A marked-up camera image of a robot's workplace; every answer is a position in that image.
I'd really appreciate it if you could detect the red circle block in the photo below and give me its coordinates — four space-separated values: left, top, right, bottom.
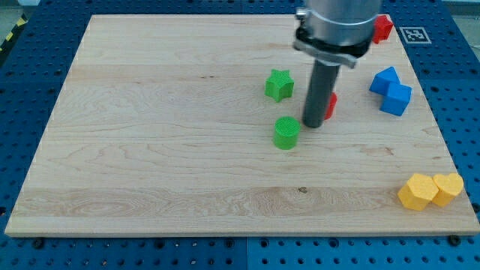
324 92 338 120

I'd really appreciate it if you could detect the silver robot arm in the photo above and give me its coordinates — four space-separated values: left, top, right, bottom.
292 0 382 68

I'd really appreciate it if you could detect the green star block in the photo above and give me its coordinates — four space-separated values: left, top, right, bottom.
265 69 295 103

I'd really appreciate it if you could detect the red star block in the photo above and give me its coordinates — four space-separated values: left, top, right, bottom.
372 14 393 44

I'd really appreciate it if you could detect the green cylinder block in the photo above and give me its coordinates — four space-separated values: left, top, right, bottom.
273 116 301 150

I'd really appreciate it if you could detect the wooden board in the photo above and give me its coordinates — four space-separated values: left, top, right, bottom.
5 14 479 238

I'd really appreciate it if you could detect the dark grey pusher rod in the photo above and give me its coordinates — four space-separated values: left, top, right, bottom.
302 60 340 128

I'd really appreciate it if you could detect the blue triangle block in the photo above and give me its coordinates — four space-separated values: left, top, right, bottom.
369 66 401 95

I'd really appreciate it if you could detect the blue cube block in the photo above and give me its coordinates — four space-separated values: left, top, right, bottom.
379 82 413 116

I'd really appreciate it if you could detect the yellow hexagon block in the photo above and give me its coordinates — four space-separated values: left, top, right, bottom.
397 173 439 211

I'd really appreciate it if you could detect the white fiducial marker tag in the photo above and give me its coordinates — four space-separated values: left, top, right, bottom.
400 26 431 44

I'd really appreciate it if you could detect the yellow heart block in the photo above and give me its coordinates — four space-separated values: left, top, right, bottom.
432 173 464 207

